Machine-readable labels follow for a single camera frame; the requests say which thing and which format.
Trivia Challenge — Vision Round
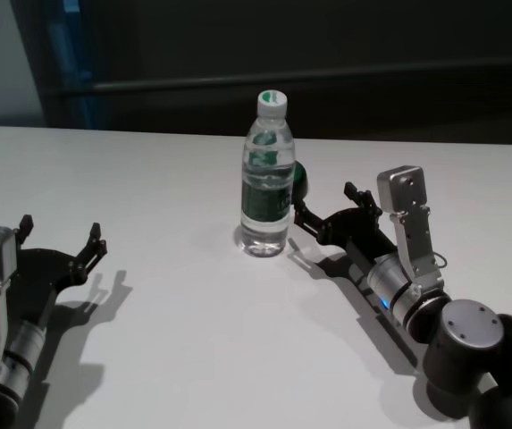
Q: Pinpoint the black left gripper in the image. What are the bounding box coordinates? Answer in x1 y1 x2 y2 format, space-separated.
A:
13 214 108 325

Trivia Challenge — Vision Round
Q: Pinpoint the grey horizontal rail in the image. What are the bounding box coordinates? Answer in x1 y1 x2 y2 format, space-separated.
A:
57 63 512 98

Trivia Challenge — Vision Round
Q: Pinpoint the clear plastic water bottle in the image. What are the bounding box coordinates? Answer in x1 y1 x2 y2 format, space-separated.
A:
239 88 295 258

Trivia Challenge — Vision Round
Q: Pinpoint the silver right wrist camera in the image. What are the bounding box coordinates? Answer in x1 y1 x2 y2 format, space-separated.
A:
375 165 447 292

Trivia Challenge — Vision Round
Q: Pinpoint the green YES push button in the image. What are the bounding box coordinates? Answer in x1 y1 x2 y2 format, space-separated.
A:
291 160 311 203

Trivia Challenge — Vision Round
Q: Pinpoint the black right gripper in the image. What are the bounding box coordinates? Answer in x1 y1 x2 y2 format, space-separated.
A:
294 181 399 270

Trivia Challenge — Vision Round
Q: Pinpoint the blue vertical post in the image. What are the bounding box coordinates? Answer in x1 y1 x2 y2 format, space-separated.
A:
52 0 101 131

